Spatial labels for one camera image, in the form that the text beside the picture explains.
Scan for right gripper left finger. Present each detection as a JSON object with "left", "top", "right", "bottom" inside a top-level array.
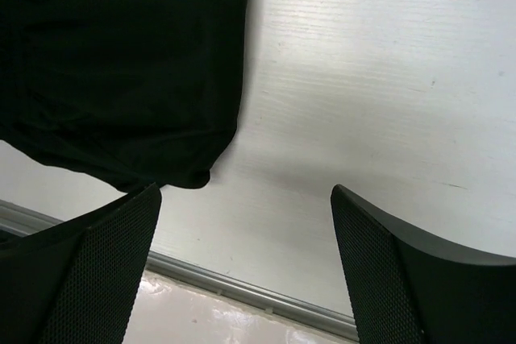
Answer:
[{"left": 1, "top": 184, "right": 161, "bottom": 344}]

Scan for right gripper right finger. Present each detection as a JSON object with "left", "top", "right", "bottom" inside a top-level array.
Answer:
[{"left": 331, "top": 184, "right": 515, "bottom": 343}]

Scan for black shorts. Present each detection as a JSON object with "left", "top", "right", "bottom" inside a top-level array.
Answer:
[{"left": 1, "top": 0, "right": 248, "bottom": 192}]

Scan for aluminium front rail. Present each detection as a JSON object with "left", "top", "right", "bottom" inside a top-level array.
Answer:
[{"left": 1, "top": 201, "right": 359, "bottom": 343}]

